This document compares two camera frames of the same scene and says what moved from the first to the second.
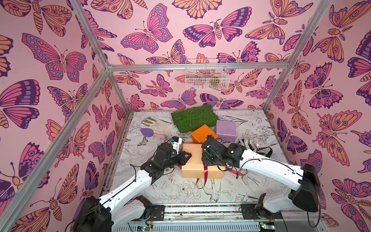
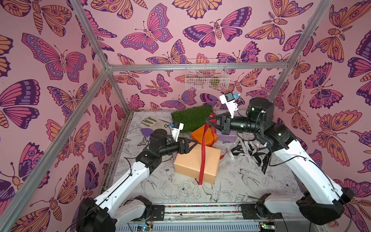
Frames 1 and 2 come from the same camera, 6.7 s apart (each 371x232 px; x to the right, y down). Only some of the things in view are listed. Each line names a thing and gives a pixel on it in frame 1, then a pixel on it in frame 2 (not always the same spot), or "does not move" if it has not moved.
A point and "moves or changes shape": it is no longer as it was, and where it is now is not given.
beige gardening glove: [158, 126] does not move
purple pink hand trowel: [149, 133] does not move
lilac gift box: [225, 130] does not move
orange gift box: [200, 135] does not move
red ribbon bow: [206, 173] to [208, 139]
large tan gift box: [194, 168] moves or changes shape
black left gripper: [182, 161] to [185, 141]
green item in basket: [215, 81] does not move
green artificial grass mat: [188, 120] does not move
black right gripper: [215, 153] to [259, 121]
